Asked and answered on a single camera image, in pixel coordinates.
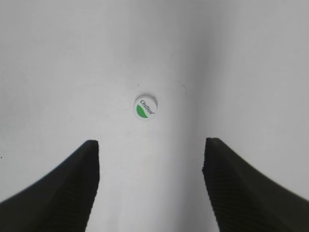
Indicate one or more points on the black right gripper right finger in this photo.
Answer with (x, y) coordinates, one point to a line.
(245, 200)

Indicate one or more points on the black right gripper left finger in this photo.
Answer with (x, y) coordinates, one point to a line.
(61, 201)

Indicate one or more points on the white green bottle cap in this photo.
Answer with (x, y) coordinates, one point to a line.
(145, 107)

